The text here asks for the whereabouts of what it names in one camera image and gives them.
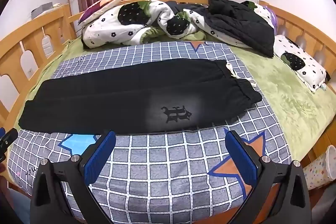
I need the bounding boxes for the black pants with white stripe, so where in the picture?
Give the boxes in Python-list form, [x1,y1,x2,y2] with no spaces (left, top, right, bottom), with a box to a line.
[18,59,262,135]

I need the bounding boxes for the blue checked star blanket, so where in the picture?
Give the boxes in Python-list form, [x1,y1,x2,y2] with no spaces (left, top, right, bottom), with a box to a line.
[7,40,293,224]

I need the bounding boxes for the green fleece bed sheet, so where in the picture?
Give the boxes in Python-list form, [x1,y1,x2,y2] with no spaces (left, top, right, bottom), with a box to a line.
[25,39,335,160]

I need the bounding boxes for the star patterned waste bin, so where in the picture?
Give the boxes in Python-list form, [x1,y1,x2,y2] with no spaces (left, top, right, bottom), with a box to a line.
[303,145,336,190]

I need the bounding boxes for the white strawberry print pillow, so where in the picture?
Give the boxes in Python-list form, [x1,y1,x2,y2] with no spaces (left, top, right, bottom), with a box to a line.
[273,35,327,93]

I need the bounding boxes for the grey box on shelf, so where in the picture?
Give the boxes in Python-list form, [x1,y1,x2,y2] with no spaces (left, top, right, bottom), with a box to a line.
[31,2,53,19]

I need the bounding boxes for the black quilted jacket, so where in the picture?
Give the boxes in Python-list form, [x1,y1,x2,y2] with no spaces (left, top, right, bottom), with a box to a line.
[167,0,274,58]

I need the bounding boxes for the white strawberry print quilt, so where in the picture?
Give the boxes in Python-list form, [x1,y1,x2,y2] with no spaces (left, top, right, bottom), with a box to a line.
[81,0,274,49]

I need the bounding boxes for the purple patterned cushion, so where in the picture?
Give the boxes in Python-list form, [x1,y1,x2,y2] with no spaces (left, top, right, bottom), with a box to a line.
[78,0,122,26]

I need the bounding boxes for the wooden bed frame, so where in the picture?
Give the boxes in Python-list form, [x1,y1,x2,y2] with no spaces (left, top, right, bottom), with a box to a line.
[0,0,336,224]

